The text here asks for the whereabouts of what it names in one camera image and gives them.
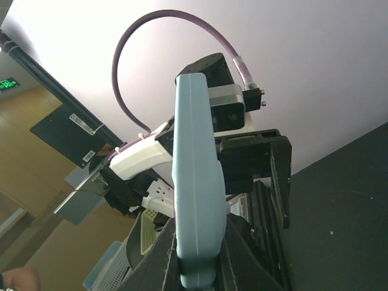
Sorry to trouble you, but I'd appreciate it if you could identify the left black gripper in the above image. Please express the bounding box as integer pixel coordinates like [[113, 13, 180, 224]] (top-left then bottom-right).
[[215, 129, 292, 229]]

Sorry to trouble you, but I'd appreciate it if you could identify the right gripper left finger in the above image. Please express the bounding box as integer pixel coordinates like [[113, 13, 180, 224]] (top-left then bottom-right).
[[118, 218, 179, 291]]

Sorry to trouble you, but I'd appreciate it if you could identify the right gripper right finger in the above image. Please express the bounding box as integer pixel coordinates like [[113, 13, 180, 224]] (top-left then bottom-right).
[[215, 214, 282, 290]]

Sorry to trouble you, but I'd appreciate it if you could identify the phone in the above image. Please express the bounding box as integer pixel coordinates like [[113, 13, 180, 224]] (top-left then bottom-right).
[[172, 73, 226, 290]]

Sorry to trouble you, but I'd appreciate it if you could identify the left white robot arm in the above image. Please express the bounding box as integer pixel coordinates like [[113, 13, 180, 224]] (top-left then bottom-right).
[[104, 53, 292, 229]]

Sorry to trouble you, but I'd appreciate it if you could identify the yellow perforated plastic basket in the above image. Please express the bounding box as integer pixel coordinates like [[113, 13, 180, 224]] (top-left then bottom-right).
[[140, 209, 158, 256]]

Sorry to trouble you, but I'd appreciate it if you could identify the light blue perforated basket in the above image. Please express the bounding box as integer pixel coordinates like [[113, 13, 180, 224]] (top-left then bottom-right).
[[82, 239, 132, 291]]

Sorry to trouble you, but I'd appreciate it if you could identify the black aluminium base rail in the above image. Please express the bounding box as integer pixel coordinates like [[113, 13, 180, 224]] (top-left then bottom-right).
[[230, 178, 295, 291]]

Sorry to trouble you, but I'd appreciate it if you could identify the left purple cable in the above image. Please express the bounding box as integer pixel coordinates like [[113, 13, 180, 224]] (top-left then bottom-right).
[[105, 8, 267, 158]]

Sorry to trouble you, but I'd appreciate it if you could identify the left black frame post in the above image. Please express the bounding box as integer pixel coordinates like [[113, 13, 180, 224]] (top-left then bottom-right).
[[1, 30, 122, 146]]

